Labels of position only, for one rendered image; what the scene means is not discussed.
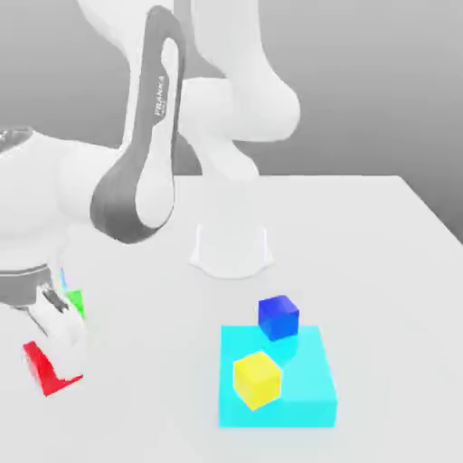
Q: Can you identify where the small green cube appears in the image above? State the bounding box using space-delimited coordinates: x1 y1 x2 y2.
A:
66 288 87 320

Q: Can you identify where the large cyan box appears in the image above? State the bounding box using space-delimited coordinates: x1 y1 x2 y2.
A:
217 324 338 430

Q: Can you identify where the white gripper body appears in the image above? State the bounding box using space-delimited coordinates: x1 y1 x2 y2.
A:
27 307 89 381

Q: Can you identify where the small red cube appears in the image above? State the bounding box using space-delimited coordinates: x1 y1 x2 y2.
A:
22 340 85 399

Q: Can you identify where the small blue cube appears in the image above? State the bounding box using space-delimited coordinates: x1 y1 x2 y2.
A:
257 294 300 343

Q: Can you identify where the small yellow cube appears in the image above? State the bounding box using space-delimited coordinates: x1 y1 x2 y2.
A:
231 349 283 412

